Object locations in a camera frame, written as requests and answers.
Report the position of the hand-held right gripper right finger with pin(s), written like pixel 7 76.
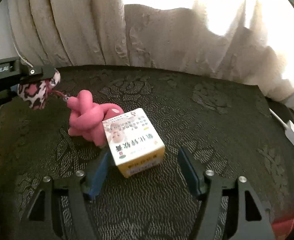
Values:
pixel 189 172

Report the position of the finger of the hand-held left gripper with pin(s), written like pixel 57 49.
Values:
pixel 36 73
pixel 0 97

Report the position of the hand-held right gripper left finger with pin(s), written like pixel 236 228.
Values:
pixel 97 175

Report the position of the pink leopard print knotted sock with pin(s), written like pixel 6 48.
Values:
pixel 34 95

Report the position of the small yellow and white box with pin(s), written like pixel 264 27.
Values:
pixel 134 142

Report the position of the red cardboard box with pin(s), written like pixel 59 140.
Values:
pixel 287 220

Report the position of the plain pink knotted sock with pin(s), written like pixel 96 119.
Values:
pixel 87 122

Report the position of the beige curtain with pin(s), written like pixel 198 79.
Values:
pixel 162 30

